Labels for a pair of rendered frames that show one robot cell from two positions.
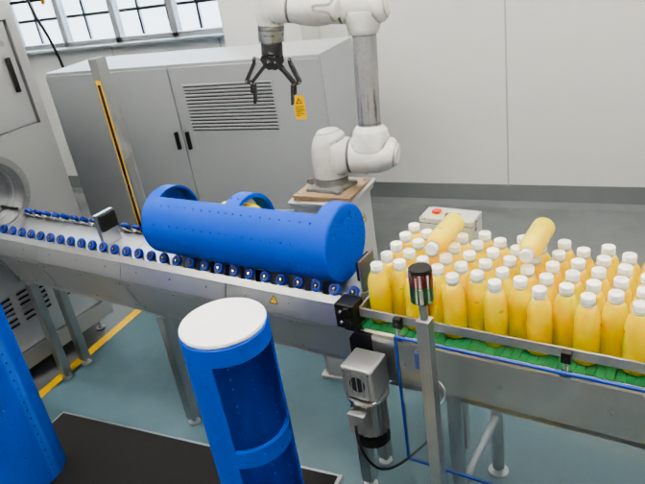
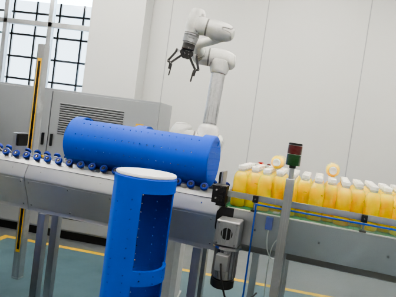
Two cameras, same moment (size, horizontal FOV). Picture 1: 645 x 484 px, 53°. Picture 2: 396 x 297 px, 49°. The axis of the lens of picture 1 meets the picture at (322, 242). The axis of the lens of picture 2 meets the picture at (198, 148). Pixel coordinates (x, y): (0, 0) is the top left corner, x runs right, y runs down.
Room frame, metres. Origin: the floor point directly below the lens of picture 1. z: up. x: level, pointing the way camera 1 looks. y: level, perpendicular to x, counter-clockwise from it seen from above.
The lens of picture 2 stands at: (-0.19, 0.78, 1.28)
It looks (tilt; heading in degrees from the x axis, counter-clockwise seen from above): 3 degrees down; 341
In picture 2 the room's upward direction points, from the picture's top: 8 degrees clockwise
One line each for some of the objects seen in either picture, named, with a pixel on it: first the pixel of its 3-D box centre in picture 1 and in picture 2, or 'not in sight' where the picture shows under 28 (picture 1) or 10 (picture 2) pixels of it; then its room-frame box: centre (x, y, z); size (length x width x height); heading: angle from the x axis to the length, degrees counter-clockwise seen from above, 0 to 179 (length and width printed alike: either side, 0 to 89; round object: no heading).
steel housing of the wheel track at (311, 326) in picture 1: (164, 276); (54, 184); (2.58, 0.72, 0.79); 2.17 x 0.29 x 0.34; 55
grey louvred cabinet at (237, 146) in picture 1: (211, 158); (56, 160); (4.45, 0.69, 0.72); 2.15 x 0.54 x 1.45; 62
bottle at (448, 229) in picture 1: (443, 233); (278, 161); (1.85, -0.39, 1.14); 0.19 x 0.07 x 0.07; 145
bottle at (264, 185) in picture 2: (416, 300); (264, 191); (1.72, -0.26, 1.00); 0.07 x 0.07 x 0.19
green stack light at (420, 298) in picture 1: (421, 292); (293, 159); (1.46, -0.24, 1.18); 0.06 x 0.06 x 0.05
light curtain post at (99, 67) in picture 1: (144, 224); (30, 162); (3.10, 0.89, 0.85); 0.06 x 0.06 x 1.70; 55
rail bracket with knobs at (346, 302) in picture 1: (350, 312); (220, 194); (1.78, -0.05, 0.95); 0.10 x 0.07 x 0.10; 145
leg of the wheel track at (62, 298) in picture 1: (70, 318); not in sight; (3.20, 1.49, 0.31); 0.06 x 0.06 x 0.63; 55
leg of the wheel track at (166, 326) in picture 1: (179, 371); (38, 263); (2.52, 0.76, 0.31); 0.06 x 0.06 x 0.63; 55
